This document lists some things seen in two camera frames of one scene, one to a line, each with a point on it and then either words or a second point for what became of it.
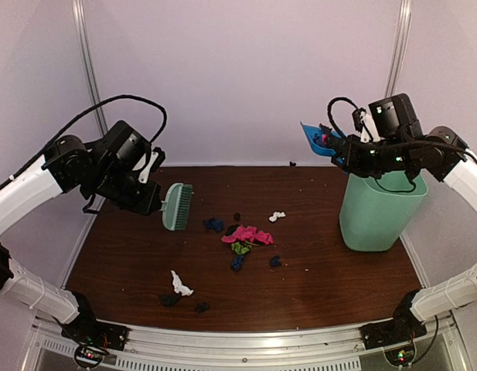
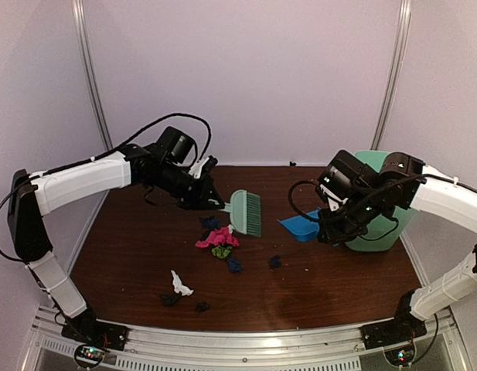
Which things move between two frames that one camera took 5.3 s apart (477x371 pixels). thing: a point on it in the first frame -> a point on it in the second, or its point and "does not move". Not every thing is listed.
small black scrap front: x=202 y=306 does not move
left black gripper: x=148 y=202 -> x=207 y=190
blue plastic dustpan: x=315 y=138 -> x=304 y=229
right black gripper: x=349 y=161 -> x=332 y=234
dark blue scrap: x=276 y=260 does not move
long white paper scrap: x=178 y=286 does not move
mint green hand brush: x=176 y=205 -> x=245 y=212
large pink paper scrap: x=249 y=233 -> x=219 y=236
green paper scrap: x=239 y=248 -> x=221 y=252
